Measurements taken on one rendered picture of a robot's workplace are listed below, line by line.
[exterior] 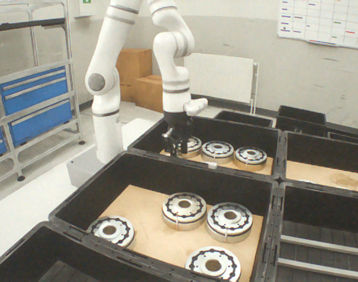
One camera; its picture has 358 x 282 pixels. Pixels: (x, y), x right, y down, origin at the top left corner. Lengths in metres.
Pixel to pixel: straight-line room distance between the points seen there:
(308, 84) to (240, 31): 1.14
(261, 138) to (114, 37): 0.55
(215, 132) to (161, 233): 0.44
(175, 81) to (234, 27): 3.01
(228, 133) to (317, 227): 0.43
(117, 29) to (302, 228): 0.70
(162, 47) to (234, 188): 0.37
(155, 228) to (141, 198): 0.12
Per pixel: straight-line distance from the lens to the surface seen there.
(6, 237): 0.89
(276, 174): 0.62
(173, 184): 0.66
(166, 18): 0.66
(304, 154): 0.89
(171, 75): 0.65
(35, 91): 2.48
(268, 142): 0.87
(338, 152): 0.90
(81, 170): 0.90
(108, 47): 0.76
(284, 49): 3.51
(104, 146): 0.87
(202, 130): 0.90
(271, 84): 3.60
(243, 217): 0.59
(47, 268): 0.57
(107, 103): 0.84
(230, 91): 3.63
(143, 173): 0.68
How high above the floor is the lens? 1.26
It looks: 27 degrees down
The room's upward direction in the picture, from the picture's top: straight up
